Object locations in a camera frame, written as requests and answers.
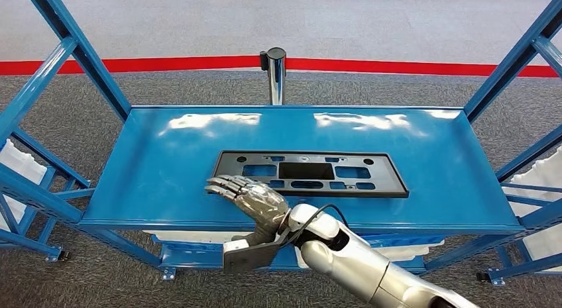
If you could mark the red barrier belt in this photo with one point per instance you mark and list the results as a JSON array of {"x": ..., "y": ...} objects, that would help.
[{"x": 153, "y": 64}]

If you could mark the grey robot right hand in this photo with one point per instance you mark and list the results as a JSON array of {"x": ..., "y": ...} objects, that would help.
[{"x": 259, "y": 200}]

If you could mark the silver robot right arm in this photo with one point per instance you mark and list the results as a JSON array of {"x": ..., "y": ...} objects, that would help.
[{"x": 351, "y": 262}]

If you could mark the black plastic panel part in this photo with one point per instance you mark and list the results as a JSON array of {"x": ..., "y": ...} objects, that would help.
[{"x": 388, "y": 176}]

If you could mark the chrome stanchion post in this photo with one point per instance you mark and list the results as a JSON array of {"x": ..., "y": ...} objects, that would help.
[{"x": 276, "y": 78}]

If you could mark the dark grey camera bracket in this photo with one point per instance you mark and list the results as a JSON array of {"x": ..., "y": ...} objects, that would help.
[{"x": 250, "y": 255}]

